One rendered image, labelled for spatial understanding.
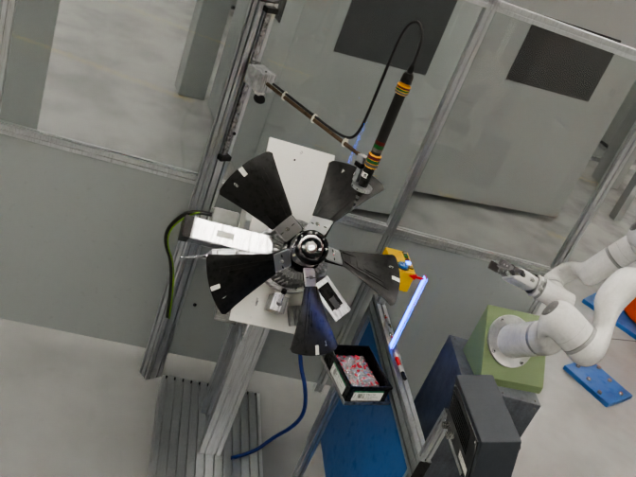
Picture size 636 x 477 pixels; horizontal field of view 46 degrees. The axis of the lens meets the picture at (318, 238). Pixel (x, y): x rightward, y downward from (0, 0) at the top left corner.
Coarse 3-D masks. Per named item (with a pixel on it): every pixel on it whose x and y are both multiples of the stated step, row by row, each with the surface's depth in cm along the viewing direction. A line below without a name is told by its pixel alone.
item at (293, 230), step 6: (282, 222) 253; (288, 222) 252; (294, 222) 251; (276, 228) 255; (282, 228) 254; (294, 228) 252; (300, 228) 251; (282, 234) 255; (288, 234) 254; (294, 234) 253; (288, 240) 255
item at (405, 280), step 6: (384, 252) 300; (390, 252) 298; (396, 252) 300; (402, 258) 297; (402, 270) 289; (408, 270) 291; (414, 270) 292; (402, 276) 290; (408, 276) 290; (402, 282) 291; (408, 282) 292; (402, 288) 293; (408, 288) 293
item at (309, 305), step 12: (312, 288) 252; (312, 300) 251; (300, 312) 245; (312, 312) 249; (324, 312) 257; (300, 324) 244; (312, 324) 248; (324, 324) 255; (300, 336) 244; (312, 336) 248; (324, 336) 253; (300, 348) 243; (312, 348) 247; (324, 348) 252; (336, 348) 257
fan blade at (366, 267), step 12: (348, 252) 262; (348, 264) 254; (360, 264) 258; (372, 264) 261; (384, 264) 264; (396, 264) 267; (360, 276) 253; (372, 276) 256; (384, 276) 260; (396, 276) 263; (372, 288) 253; (384, 288) 256; (396, 288) 259; (396, 300) 257
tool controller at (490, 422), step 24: (456, 384) 211; (480, 384) 210; (456, 408) 210; (480, 408) 201; (504, 408) 202; (456, 432) 210; (480, 432) 194; (504, 432) 194; (456, 456) 210; (480, 456) 193; (504, 456) 194
